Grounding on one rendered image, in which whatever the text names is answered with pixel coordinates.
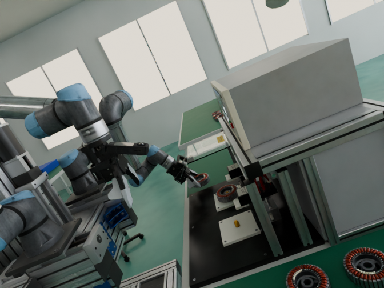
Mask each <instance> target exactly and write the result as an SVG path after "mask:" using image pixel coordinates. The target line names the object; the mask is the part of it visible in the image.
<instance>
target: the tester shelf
mask: <svg viewBox="0 0 384 288"><path fill-rule="evenodd" d="M218 120H219V122H220V125H221V127H222V129H223V131H224V132H225V134H226V136H227V138H228V140H229V142H230V144H231V146H232V148H233V150H234V152H235V154H236V156H237V158H238V160H239V162H240V164H241V166H242V168H243V170H244V171H245V173H246V175H247V177H248V179H249V180H251V179H254V178H257V177H260V176H262V175H264V174H267V173H269V172H271V171H274V170H276V169H280V168H282V167H284V166H287V165H289V164H292V163H294V162H297V161H300V160H302V159H305V158H307V157H310V156H312V155H315V154H318V153H320V152H322V151H325V150H328V149H330V148H332V147H335V146H338V145H341V144H343V143H345V142H348V141H350V140H353V139H356V138H358V137H361V136H363V135H366V134H368V133H371V132H374V131H376V130H379V129H381V128H384V102H381V101H375V100H372V99H366V98H363V102H362V103H360V104H358V105H355V106H353V107H350V108H348V109H346V110H343V111H340V112H338V113H335V114H333V115H331V116H328V117H326V118H323V119H320V120H318V121H316V122H313V123H311V124H309V125H306V126H304V127H301V128H298V129H296V130H294V131H291V132H289V133H286V134H284V135H281V136H279V137H276V138H274V139H271V140H269V141H267V142H264V143H262V144H260V145H257V146H254V147H252V148H250V149H248V150H246V151H244V149H243V147H242V146H241V144H240V143H239V141H238V140H237V138H236V136H235V135H234V133H233V132H232V130H231V128H230V127H229V126H228V124H227V122H226V120H225V118H224V116H222V117H220V118H218Z"/></svg>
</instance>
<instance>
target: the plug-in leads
mask: <svg viewBox="0 0 384 288"><path fill-rule="evenodd" d="M263 176H264V177H265V178H266V179H267V183H268V186H269V188H270V190H272V189H274V188H275V187H274V184H273V183H272V182H271V180H270V179H268V177H267V176H266V174H264V175H263ZM254 181H255V184H256V186H257V188H258V191H259V193H261V192H260V189H259V186H258V184H257V182H256V178H255V179H254ZM259 181H260V184H261V187H262V188H263V191H266V188H265V185H264V183H263V180H262V177H261V176H260V177H259Z"/></svg>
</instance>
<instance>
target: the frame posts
mask: <svg viewBox="0 0 384 288"><path fill-rule="evenodd" d="M227 149H228V151H229V153H230V156H231V158H232V160H233V163H234V164H235V163H236V160H235V158H234V156H233V154H232V152H231V150H230V148H229V147H228V148H227ZM275 171H276V174H277V176H278V180H279V183H280V186H281V188H282V191H283V194H284V196H285V199H286V202H287V205H288V207H289V210H290V213H291V216H292V218H293V221H294V224H295V226H296V229H297V232H298V235H299V237H300V240H301V242H302V243H303V245H304V246H308V245H307V244H308V243H309V244H310V245H311V244H313V241H312V238H311V235H310V232H309V230H308V227H307V224H306V221H305V218H304V216H303V212H302V210H301V207H300V204H299V201H298V198H297V195H296V193H295V190H294V187H293V184H292V181H291V178H290V176H289V172H288V170H287V168H286V167H285V166H284V167H282V168H280V169H276V170H275ZM243 182H244V184H245V186H246V189H247V192H248V194H249V196H250V199H251V201H252V203H253V206H254V208H255V211H256V213H257V216H258V218H259V221H260V223H261V225H262V228H263V230H264V232H265V235H266V238H267V240H268V242H269V245H270V247H271V249H272V252H273V254H274V256H275V257H277V256H278V254H280V255H282V254H283V251H282V249H281V246H280V244H279V241H278V238H277V236H276V234H275V231H274V229H273V226H272V224H271V221H270V218H269V216H268V214H267V211H266V209H265V206H264V204H263V201H262V198H261V196H260V193H259V191H258V188H257V186H256V184H255V181H254V179H251V180H249V179H246V180H244V181H243Z"/></svg>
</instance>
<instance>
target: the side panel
mask: <svg viewBox="0 0 384 288"><path fill-rule="evenodd" d="M302 163H303V166H304V168H305V172H306V175H307V178H308V180H309V184H310V187H311V190H312V192H313V196H314V199H315V202H316V205H317V208H318V211H319V214H320V217H321V220H322V223H323V226H324V229H325V232H326V235H327V238H328V240H327V241H328V243H329V244H330V246H335V244H340V243H343V242H346V241H349V240H352V239H354V238H358V237H361V236H363V235H366V234H369V233H372V232H375V231H377V230H380V229H384V128H381V129H379V130H376V131H374V132H371V133H368V134H366V135H363V136H361V137H358V138H356V139H353V140H350V141H348V142H345V143H343V144H341V145H338V146H335V147H332V148H330V149H328V150H325V151H322V152H320V153H318V154H315V155H312V156H310V157H307V158H305V159H302Z"/></svg>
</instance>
